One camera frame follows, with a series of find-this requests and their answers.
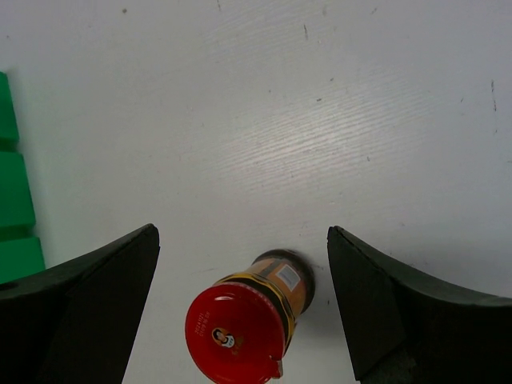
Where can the green plastic divided bin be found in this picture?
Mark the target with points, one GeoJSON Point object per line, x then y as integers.
{"type": "Point", "coordinates": [21, 250]}

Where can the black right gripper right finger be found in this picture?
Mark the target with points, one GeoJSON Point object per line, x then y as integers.
{"type": "Point", "coordinates": [405, 326]}

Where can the red lid sauce jar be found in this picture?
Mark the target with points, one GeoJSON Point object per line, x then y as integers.
{"type": "Point", "coordinates": [239, 329]}

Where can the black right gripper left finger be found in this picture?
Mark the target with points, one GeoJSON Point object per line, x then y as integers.
{"type": "Point", "coordinates": [77, 322]}

